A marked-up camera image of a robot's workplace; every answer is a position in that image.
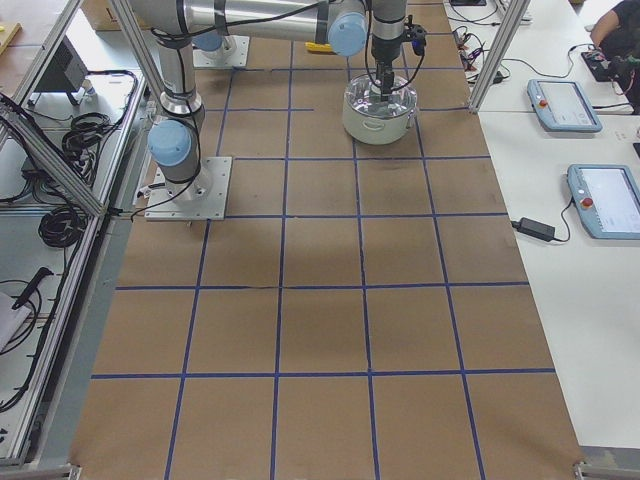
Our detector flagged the coiled black cable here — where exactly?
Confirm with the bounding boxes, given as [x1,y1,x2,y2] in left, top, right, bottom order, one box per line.
[38,205,84,250]
[61,113,114,162]

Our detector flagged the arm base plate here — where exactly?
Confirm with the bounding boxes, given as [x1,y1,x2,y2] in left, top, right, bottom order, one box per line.
[193,35,249,70]
[143,157,232,221]

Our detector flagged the upper blue teach pendant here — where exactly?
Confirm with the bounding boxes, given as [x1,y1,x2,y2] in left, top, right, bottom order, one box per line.
[527,79,602,133]

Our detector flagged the aluminium frame post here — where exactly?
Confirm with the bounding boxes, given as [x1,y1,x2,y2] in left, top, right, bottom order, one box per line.
[468,0,530,114]

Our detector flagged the person in black shirt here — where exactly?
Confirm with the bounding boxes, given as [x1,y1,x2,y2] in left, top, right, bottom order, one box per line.
[590,0,639,58]

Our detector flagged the lower blue teach pendant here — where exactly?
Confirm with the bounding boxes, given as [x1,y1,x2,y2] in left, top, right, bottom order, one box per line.
[567,164,639,240]

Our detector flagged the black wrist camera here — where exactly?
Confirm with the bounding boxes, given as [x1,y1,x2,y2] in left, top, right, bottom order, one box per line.
[403,15,427,57]

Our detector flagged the yellow corn cob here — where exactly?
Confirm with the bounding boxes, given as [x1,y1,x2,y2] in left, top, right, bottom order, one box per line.
[305,42,333,54]

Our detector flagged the black power adapter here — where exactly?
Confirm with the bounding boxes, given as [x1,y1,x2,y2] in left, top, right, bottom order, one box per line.
[512,217,555,242]

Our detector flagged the blue teach pendant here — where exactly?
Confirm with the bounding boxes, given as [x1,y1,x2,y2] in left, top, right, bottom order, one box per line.
[567,164,639,240]
[527,79,602,133]

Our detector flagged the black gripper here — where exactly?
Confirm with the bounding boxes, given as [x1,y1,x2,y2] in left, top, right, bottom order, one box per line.
[371,36,402,98]

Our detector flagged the glass pot lid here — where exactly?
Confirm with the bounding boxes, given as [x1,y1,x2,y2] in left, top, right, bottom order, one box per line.
[344,74,417,119]

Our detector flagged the pale green cooking pot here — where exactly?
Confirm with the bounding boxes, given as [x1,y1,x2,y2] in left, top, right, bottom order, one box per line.
[342,97,417,145]

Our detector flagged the aluminium frame rail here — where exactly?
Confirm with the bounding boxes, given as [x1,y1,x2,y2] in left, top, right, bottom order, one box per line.
[1,93,107,217]

